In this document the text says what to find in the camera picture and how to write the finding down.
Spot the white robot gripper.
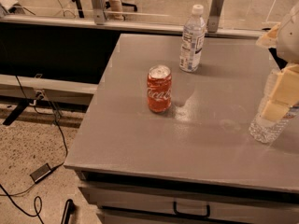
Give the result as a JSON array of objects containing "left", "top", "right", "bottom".
[{"left": 256, "top": 2, "right": 299, "bottom": 122}]

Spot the clear plastic bottle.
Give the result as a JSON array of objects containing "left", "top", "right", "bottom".
[{"left": 249, "top": 69, "right": 299, "bottom": 144}]

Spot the clear water bottle white cap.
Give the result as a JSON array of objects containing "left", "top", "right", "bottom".
[{"left": 179, "top": 5, "right": 206, "bottom": 73}]

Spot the red Coca-Cola can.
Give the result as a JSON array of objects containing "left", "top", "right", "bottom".
[{"left": 147, "top": 64, "right": 172, "bottom": 113}]

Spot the black office chair base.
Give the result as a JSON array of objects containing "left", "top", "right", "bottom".
[{"left": 105, "top": 1, "right": 138, "bottom": 12}]

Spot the grey drawer cabinet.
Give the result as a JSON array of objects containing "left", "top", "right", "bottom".
[{"left": 77, "top": 171, "right": 299, "bottom": 224}]

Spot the black tripod leg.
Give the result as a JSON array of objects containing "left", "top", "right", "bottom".
[{"left": 72, "top": 0, "right": 84, "bottom": 18}]

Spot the black object on floor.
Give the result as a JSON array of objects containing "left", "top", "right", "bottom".
[{"left": 61, "top": 199, "right": 76, "bottom": 224}]

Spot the black power adapter brick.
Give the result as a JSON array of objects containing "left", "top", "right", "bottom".
[{"left": 30, "top": 163, "right": 51, "bottom": 184}]

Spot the grey metal bracket right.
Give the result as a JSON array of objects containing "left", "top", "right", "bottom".
[{"left": 207, "top": 0, "right": 224, "bottom": 33}]

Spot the grey metal bracket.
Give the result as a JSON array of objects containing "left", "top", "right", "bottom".
[
  {"left": 207, "top": 0, "right": 224, "bottom": 33},
  {"left": 91, "top": 0, "right": 106, "bottom": 25}
]

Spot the black drawer handle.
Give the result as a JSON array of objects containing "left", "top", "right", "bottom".
[{"left": 172, "top": 202, "right": 211, "bottom": 219}]

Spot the grey metal bracket left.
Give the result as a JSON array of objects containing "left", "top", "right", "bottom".
[{"left": 91, "top": 0, "right": 106, "bottom": 25}]

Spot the long grey bench rail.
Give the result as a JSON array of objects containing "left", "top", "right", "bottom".
[{"left": 0, "top": 75, "right": 97, "bottom": 105}]

